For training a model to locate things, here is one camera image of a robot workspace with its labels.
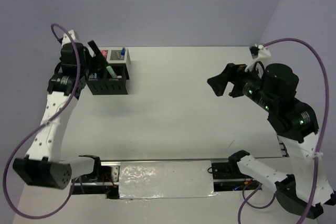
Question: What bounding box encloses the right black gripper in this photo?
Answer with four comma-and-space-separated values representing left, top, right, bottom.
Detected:
206, 60, 274, 110

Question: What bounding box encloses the pink cap bottle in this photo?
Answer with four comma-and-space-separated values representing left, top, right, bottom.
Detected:
101, 50, 108, 58

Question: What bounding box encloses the blue cap spray bottle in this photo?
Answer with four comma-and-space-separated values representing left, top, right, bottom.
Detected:
120, 48, 125, 58

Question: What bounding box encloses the green highlighter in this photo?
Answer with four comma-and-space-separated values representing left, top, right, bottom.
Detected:
106, 66, 118, 79

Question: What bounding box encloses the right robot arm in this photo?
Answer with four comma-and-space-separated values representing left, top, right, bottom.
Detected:
207, 63, 335, 219

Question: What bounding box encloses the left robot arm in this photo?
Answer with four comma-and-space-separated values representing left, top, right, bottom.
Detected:
13, 42, 103, 189

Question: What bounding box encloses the grey mesh organizer box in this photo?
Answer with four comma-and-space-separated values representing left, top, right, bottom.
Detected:
100, 48, 131, 65

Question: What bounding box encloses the black slotted organizer box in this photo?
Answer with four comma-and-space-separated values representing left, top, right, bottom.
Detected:
87, 64, 130, 95

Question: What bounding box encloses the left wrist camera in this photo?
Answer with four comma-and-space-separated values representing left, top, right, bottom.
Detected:
61, 30, 79, 47

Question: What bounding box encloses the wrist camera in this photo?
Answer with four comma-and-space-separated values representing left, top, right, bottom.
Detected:
245, 44, 271, 72
61, 30, 79, 47

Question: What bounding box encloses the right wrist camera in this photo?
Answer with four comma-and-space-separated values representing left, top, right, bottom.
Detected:
245, 44, 271, 72

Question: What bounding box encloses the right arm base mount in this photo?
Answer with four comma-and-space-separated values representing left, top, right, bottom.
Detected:
207, 162, 257, 192

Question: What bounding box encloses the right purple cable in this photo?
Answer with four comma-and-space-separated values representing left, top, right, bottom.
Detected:
237, 37, 329, 224

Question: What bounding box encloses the purple cable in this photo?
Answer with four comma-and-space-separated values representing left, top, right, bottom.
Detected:
3, 24, 85, 219
237, 37, 329, 224

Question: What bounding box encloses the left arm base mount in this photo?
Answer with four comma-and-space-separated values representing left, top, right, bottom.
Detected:
72, 162, 120, 199

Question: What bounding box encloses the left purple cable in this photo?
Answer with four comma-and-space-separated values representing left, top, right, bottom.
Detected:
3, 24, 85, 219

